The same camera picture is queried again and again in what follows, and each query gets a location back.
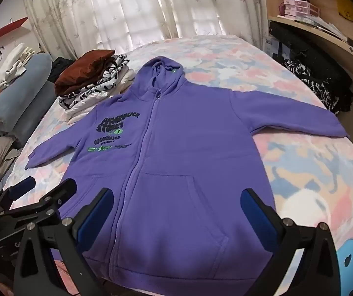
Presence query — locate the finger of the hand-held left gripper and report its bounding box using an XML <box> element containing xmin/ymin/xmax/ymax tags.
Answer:
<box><xmin>0</xmin><ymin>176</ymin><xmax>36</xmax><ymax>211</ymax></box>
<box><xmin>39</xmin><ymin>178</ymin><xmax>78</xmax><ymax>221</ymax></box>

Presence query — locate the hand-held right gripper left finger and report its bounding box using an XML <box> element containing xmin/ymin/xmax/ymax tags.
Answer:
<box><xmin>13</xmin><ymin>187</ymin><xmax>114</xmax><ymax>296</ymax></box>

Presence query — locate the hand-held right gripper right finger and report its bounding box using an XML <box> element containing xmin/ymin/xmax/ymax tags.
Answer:
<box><xmin>240</xmin><ymin>188</ymin><xmax>341</xmax><ymax>296</ymax></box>

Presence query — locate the purple zip hoodie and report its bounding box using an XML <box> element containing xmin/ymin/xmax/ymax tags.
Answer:
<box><xmin>25</xmin><ymin>56</ymin><xmax>350</xmax><ymax>296</ymax></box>

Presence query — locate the pastel patterned blanket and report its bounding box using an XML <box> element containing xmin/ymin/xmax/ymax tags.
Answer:
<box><xmin>0</xmin><ymin>34</ymin><xmax>353</xmax><ymax>296</ymax></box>

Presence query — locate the white folded garment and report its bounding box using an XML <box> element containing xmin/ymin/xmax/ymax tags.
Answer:
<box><xmin>67</xmin><ymin>68</ymin><xmax>138</xmax><ymax>124</ymax></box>

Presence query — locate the blue-grey rolled blanket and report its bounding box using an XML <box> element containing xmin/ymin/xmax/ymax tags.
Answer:
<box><xmin>0</xmin><ymin>52</ymin><xmax>57</xmax><ymax>148</ymax></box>

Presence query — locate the black clothing pile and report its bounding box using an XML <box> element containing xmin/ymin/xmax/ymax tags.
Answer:
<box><xmin>49</xmin><ymin>56</ymin><xmax>78</xmax><ymax>84</ymax></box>

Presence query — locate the brown folded garment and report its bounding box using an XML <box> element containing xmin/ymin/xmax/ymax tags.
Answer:
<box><xmin>55</xmin><ymin>49</ymin><xmax>116</xmax><ymax>96</ymax></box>

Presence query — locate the white crumpled cloth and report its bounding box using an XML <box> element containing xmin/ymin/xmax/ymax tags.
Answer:
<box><xmin>0</xmin><ymin>44</ymin><xmax>37</xmax><ymax>87</ymax></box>

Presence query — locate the black and white patterned garment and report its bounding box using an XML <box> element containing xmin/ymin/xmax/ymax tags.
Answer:
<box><xmin>59</xmin><ymin>54</ymin><xmax>130</xmax><ymax>109</ymax></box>

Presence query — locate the white carton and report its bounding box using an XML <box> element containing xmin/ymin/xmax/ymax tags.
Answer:
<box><xmin>264</xmin><ymin>38</ymin><xmax>283</xmax><ymax>56</ymax></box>

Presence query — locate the black bag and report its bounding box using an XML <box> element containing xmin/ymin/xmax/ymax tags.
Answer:
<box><xmin>269</xmin><ymin>21</ymin><xmax>353</xmax><ymax>79</ymax></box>

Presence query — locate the white leaf-print curtain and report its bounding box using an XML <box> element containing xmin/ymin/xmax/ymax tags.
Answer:
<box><xmin>22</xmin><ymin>0</ymin><xmax>268</xmax><ymax>60</ymax></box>

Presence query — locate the pile of papers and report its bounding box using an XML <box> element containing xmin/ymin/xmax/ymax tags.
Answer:
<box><xmin>297</xmin><ymin>15</ymin><xmax>346</xmax><ymax>40</ymax></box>

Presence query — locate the stack of pink boxes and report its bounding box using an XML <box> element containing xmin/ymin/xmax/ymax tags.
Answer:
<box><xmin>283</xmin><ymin>0</ymin><xmax>320</xmax><ymax>18</ymax></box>

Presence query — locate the red wall shelf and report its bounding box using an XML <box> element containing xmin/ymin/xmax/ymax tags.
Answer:
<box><xmin>0</xmin><ymin>16</ymin><xmax>29</xmax><ymax>51</ymax></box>

